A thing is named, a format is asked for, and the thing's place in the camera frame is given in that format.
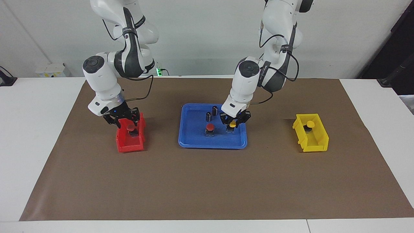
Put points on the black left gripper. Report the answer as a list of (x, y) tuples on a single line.
[(241, 116)]

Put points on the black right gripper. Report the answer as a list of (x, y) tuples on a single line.
[(121, 112)]

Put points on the yellow push button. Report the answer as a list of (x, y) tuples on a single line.
[(310, 124), (232, 123)]

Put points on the red push button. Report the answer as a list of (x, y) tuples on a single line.
[(131, 127), (210, 126)]

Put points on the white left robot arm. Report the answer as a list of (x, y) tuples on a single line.
[(245, 81)]

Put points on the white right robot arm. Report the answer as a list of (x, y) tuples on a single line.
[(100, 77)]

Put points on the blue plastic tray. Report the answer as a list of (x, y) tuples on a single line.
[(194, 136)]

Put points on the black cylinder capacitor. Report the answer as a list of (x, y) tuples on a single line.
[(215, 110), (209, 117)]

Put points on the red plastic bin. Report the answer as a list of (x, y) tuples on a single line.
[(121, 142)]

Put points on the brown paper table mat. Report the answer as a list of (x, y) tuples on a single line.
[(207, 184)]

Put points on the white power strip box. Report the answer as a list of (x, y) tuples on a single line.
[(50, 70)]

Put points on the yellow plastic bin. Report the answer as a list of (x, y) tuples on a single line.
[(320, 147)]

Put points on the black clamp device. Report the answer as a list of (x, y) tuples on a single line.
[(8, 81)]

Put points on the black stand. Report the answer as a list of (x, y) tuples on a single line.
[(401, 64)]

